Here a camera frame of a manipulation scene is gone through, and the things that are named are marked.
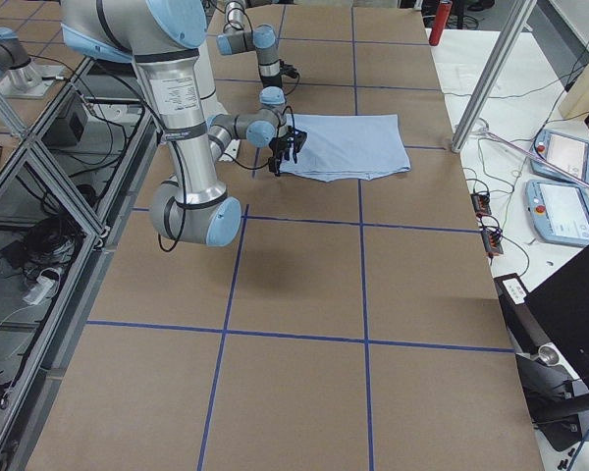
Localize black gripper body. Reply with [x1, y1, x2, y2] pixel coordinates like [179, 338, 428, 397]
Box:
[269, 126, 295, 160]
[259, 70, 282, 88]

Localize light blue t-shirt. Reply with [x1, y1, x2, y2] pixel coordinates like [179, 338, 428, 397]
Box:
[280, 114, 411, 183]

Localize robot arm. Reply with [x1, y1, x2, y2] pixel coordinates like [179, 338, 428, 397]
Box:
[217, 1, 283, 87]
[61, 1, 306, 246]

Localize red cylinder bottle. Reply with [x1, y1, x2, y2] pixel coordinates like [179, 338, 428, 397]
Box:
[428, 0, 453, 47]

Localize near blue teach pendant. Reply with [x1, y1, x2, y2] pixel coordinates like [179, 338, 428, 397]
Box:
[525, 180, 589, 247]

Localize blue teach pendant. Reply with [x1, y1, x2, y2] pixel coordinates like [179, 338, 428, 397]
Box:
[525, 180, 589, 247]
[533, 130, 589, 183]

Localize far blue teach pendant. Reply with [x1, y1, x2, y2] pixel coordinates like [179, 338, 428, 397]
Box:
[533, 130, 589, 183]

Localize black laptop computer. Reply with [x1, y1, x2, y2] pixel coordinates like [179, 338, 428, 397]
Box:
[494, 244, 589, 389]

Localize black monitor stand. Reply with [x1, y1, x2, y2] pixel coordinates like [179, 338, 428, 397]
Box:
[515, 354, 589, 451]

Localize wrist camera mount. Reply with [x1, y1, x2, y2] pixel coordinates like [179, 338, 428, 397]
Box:
[287, 127, 307, 164]
[280, 60, 300, 79]

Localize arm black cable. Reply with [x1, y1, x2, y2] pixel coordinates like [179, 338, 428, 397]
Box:
[78, 53, 295, 254]

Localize aluminium frame table rail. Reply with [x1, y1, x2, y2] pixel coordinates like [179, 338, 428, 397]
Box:
[0, 60, 156, 470]

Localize aluminium frame post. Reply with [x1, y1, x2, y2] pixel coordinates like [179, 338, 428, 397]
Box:
[451, 0, 537, 153]

